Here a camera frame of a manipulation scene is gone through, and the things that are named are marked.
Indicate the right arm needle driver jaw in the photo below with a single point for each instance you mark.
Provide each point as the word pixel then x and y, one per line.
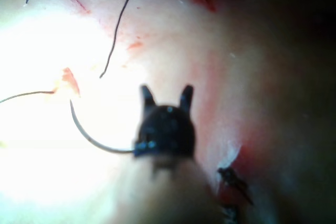
pixel 148 98
pixel 187 96

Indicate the curved steel needle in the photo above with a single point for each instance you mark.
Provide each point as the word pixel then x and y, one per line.
pixel 86 136

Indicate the tissue pad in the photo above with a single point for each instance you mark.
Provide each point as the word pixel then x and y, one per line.
pixel 183 51

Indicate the dark right arm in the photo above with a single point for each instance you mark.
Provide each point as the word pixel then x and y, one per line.
pixel 168 195

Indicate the right arm needle driver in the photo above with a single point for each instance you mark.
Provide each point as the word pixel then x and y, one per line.
pixel 165 129

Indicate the black cut thread piece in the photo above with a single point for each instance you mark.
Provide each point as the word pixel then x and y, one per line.
pixel 115 32

